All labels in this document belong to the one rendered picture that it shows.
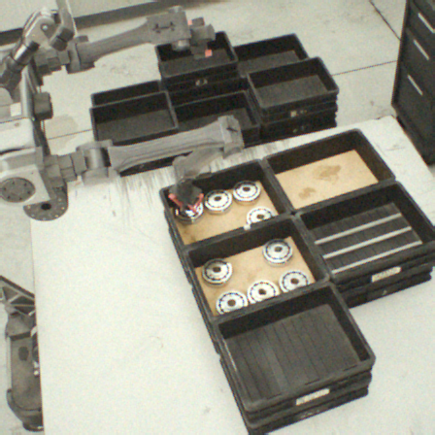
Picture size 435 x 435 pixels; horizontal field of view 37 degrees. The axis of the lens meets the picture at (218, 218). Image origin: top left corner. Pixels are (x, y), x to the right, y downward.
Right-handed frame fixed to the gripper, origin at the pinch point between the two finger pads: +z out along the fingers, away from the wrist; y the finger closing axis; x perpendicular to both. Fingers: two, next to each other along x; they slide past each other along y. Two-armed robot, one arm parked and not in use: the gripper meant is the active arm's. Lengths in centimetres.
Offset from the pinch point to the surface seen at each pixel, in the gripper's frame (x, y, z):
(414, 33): -165, -20, 20
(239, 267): 11.1, -28.7, 3.8
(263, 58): -147, 57, 50
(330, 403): 35, -76, 13
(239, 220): -6.5, -17.6, 3.9
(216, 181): -14.2, -3.0, -2.3
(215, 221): -1.8, -10.2, 4.0
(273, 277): 8.8, -40.7, 3.7
